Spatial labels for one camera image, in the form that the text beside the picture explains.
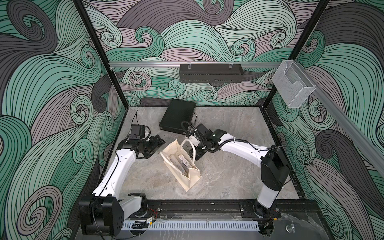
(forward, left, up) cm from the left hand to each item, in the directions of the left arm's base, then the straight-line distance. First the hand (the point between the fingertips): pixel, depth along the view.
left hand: (160, 144), depth 80 cm
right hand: (-1, -18, -6) cm, 19 cm away
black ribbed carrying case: (+35, -7, -11) cm, 37 cm away
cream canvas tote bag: (-10, -10, -8) cm, 17 cm away
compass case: (-5, -13, -11) cm, 18 cm away
